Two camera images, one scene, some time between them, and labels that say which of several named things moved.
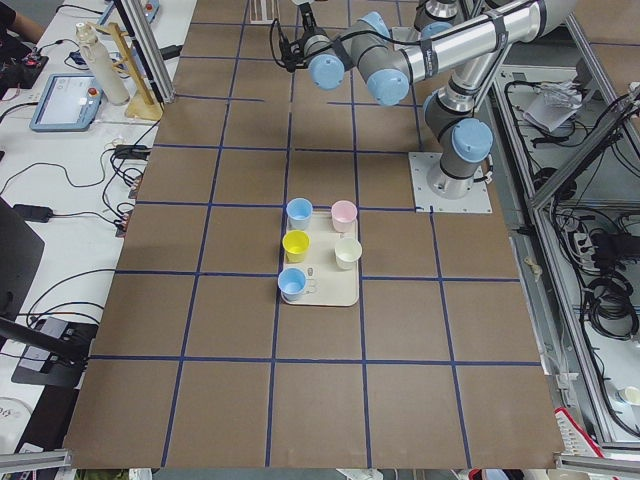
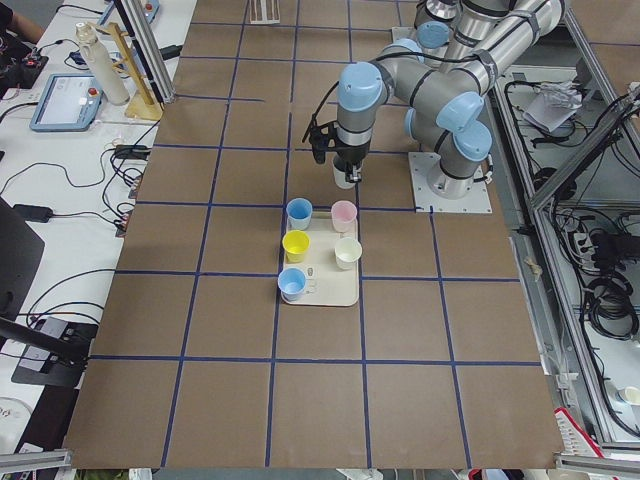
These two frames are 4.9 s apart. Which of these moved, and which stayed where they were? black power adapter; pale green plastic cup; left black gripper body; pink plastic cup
Moved: left black gripper body
Stayed: pale green plastic cup; pink plastic cup; black power adapter
